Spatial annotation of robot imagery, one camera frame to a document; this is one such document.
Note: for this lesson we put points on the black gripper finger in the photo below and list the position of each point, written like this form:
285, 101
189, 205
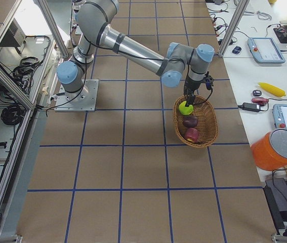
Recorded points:
190, 98

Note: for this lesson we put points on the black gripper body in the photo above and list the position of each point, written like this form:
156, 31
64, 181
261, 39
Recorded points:
191, 85

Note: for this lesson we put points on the green apple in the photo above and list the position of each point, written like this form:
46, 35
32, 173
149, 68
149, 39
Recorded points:
185, 109

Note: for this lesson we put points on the dark red apple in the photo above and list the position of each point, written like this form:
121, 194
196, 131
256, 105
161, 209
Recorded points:
190, 121

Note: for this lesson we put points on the red yellow apple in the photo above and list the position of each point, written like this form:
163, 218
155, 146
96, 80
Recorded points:
191, 135

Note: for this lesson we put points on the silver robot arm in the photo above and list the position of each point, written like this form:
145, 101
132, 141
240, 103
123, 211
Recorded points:
94, 20

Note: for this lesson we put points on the wicker basket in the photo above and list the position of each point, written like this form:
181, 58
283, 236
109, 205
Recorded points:
207, 126

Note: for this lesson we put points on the black power adapter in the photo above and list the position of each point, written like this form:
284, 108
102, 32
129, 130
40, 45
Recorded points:
253, 107

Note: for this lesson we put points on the yellow corn toy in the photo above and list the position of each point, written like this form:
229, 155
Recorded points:
276, 91

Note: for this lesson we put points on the orange object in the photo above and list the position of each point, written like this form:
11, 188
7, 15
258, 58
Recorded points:
270, 152

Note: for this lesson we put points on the aluminium frame post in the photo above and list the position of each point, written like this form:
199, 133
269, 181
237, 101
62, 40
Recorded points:
237, 16

